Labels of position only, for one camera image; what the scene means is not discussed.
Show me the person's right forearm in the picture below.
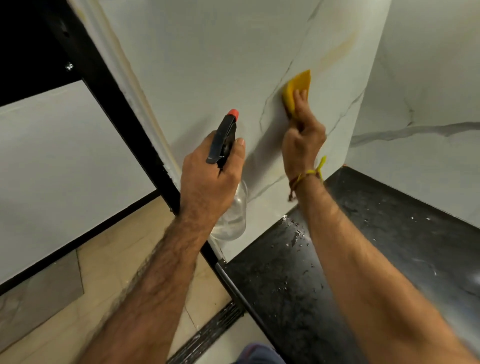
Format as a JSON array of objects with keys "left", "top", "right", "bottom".
[{"left": 294, "top": 176, "right": 480, "bottom": 364}]

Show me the black floor drain grate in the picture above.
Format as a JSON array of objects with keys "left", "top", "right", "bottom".
[{"left": 166, "top": 299, "right": 247, "bottom": 364}]

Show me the person's left forearm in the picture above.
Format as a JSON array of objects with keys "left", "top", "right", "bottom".
[{"left": 76, "top": 215, "right": 211, "bottom": 364}]

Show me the person's left hand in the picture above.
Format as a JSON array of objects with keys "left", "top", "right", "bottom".
[{"left": 179, "top": 131, "right": 247, "bottom": 226}]

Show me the yellow cleaning cloth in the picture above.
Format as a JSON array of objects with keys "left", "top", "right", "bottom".
[{"left": 281, "top": 69, "right": 312, "bottom": 121}]

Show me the clear spray bottle black trigger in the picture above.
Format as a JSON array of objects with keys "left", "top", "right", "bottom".
[{"left": 205, "top": 108, "right": 249, "bottom": 242}]

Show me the yellow thread wristband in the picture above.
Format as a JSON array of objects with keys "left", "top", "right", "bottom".
[{"left": 287, "top": 155, "right": 328, "bottom": 202}]

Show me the black stone countertop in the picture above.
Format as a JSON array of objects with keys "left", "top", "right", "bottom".
[{"left": 215, "top": 166, "right": 480, "bottom": 364}]

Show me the blue red-striped shirt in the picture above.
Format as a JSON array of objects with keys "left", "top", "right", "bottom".
[{"left": 232, "top": 343, "right": 286, "bottom": 364}]

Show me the black door frame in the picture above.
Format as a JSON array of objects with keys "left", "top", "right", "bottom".
[{"left": 0, "top": 0, "right": 222, "bottom": 297}]

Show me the person's right hand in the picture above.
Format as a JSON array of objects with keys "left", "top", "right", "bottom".
[{"left": 281, "top": 89, "right": 328, "bottom": 183}]

